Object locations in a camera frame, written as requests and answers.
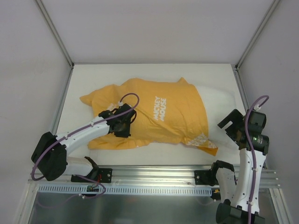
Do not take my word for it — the white pillow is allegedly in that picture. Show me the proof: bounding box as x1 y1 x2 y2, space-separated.
196 85 237 149

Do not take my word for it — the orange Mickey Mouse pillowcase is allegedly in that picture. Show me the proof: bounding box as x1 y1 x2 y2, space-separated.
80 78 218 155

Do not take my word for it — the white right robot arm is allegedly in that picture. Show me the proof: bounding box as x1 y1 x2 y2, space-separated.
209 109 270 224

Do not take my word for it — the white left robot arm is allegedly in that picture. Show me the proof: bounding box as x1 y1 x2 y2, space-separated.
31 104 137 182

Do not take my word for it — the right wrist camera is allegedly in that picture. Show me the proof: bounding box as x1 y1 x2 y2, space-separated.
254 104 261 111

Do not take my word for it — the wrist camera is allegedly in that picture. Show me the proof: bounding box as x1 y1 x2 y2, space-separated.
107 102 123 111
254 104 261 111

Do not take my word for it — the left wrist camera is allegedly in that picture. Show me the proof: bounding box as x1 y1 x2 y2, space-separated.
107 102 123 111

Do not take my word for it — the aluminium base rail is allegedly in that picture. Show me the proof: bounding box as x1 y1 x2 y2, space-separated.
28 165 282 189

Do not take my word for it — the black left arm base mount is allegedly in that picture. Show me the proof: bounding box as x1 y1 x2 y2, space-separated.
71 167 113 183

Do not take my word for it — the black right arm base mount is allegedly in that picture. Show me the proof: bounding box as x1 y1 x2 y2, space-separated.
194 170 219 186

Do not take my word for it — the white slotted cable duct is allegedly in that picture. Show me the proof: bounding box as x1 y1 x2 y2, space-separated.
37 184 212 197

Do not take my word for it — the left aluminium frame post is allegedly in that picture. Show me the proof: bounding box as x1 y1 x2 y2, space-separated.
34 0 74 69

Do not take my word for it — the aluminium frame post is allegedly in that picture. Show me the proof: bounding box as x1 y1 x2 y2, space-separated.
34 0 74 69
235 0 281 71

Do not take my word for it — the right aluminium frame post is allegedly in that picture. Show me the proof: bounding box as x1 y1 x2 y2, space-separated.
235 0 281 71

